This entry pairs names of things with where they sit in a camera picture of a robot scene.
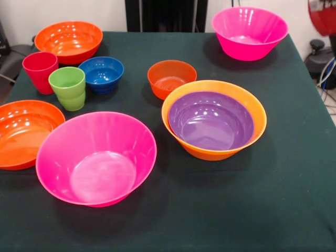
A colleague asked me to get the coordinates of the purple bowl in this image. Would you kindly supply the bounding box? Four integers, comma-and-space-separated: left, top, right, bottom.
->
168, 91, 255, 151

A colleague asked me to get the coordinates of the small red bowl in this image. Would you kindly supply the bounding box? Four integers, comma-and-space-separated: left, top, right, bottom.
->
147, 59, 197, 100

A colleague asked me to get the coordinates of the pink bowl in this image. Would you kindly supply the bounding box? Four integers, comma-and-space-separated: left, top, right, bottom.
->
212, 7, 289, 61
35, 111, 158, 208

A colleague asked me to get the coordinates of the blue bowl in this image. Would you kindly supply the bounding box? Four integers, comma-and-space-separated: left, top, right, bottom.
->
78, 56, 125, 95

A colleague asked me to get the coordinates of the orange bowl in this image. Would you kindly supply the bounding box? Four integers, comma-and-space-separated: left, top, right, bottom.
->
161, 80, 268, 161

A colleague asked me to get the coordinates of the dark green tablecloth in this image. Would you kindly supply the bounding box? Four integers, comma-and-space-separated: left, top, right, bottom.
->
0, 31, 336, 252

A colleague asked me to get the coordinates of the green cup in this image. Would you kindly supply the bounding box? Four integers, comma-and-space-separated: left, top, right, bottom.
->
48, 66, 87, 112

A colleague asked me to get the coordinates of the deep red-orange bowl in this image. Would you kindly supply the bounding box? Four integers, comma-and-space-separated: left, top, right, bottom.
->
34, 20, 103, 65

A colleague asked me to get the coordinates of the red cup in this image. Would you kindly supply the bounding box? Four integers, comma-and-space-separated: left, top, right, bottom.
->
22, 51, 59, 95

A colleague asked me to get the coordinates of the shallow red-orange bowl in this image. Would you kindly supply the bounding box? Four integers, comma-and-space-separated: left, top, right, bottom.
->
0, 99, 66, 171

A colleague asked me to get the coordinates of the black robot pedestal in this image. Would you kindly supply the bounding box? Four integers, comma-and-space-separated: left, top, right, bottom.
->
125, 0, 208, 33

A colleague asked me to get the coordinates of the white cable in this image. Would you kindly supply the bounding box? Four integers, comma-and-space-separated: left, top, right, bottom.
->
317, 57, 336, 106

